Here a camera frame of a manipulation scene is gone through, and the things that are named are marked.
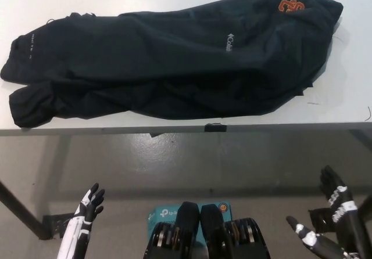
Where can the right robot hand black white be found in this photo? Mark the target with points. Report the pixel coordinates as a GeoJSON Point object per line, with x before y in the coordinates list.
{"type": "Point", "coordinates": [338, 204]}

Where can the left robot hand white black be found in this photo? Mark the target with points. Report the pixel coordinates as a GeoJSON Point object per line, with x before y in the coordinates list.
{"type": "Point", "coordinates": [80, 221]}

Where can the teal tp-link box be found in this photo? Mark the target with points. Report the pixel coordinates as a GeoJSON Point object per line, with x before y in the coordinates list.
{"type": "Point", "coordinates": [162, 212]}

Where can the black Columbia jacket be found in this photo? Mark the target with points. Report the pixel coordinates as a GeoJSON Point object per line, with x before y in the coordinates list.
{"type": "Point", "coordinates": [162, 67]}

